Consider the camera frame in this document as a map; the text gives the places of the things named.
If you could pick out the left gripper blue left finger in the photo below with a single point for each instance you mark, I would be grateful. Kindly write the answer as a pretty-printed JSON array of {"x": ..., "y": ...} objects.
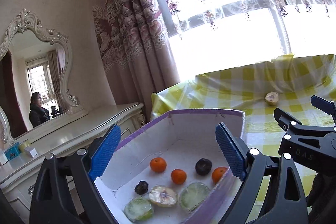
[{"x": 52, "y": 201}]

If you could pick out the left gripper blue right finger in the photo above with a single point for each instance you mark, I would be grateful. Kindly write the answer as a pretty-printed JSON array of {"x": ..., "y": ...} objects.
[{"x": 284, "y": 201}]

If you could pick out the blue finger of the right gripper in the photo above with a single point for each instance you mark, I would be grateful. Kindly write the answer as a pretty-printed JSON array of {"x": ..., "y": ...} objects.
[
  {"x": 327, "y": 107},
  {"x": 288, "y": 123}
]

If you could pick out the yellow fruit half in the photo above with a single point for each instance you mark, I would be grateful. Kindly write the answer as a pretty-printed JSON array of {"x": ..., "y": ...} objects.
[{"x": 272, "y": 98}]

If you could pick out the yellow white checkered tablecloth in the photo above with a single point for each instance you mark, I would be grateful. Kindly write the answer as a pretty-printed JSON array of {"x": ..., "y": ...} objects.
[{"x": 294, "y": 79}]

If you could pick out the cream white dresser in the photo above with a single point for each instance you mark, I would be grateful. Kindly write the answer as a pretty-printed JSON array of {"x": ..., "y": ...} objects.
[{"x": 19, "y": 175}]

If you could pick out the small white box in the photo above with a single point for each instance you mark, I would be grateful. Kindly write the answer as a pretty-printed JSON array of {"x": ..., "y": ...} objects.
[{"x": 31, "y": 151}]

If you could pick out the small teal box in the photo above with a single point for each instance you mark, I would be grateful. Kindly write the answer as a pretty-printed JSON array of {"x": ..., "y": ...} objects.
[{"x": 13, "y": 151}]

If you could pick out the orange mandarin right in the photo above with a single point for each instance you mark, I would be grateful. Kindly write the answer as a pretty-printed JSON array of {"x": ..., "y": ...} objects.
[{"x": 218, "y": 173}]

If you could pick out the orange mandarin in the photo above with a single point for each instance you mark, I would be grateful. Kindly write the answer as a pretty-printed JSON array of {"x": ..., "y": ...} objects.
[
  {"x": 218, "y": 173},
  {"x": 158, "y": 165},
  {"x": 178, "y": 176}
]

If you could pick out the wrapped green kiwi slice left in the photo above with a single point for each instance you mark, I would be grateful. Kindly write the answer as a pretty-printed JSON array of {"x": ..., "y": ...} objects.
[{"x": 138, "y": 209}]

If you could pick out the wrapped green kiwi slice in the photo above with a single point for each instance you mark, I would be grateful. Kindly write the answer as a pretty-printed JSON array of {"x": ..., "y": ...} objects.
[
  {"x": 138, "y": 209},
  {"x": 192, "y": 196}
]

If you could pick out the dark dried fruit small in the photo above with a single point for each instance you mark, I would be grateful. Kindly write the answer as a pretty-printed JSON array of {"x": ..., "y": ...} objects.
[{"x": 141, "y": 188}]

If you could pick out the dark dried fruit large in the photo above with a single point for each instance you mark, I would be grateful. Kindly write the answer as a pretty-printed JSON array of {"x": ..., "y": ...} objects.
[{"x": 203, "y": 166}]

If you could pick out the wrapped green kiwi slice right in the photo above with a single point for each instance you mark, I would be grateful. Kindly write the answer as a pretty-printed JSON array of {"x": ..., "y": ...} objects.
[{"x": 192, "y": 196}]

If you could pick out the wrapped pale fruit slice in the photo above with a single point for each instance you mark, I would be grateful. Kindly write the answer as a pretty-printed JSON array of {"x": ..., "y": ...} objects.
[{"x": 163, "y": 196}]

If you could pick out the ornate white framed mirror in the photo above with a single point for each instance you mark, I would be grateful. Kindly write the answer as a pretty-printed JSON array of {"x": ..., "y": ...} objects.
[{"x": 36, "y": 64}]

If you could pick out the orange mandarin middle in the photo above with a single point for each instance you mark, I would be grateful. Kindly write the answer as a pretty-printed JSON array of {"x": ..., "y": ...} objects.
[{"x": 178, "y": 176}]

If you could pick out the orange mandarin back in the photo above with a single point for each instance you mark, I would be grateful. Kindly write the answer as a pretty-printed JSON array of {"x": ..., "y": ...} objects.
[{"x": 158, "y": 165}]

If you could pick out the white box purple rim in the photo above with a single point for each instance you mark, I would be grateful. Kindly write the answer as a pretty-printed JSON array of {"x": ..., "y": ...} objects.
[{"x": 181, "y": 137}]

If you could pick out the sheer floral lace curtain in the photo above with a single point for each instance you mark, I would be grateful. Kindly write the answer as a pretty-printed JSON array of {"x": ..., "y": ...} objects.
[{"x": 249, "y": 1}]

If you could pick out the floral pink drape curtain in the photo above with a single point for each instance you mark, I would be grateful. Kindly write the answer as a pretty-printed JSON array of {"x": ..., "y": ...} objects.
[{"x": 134, "y": 48}]

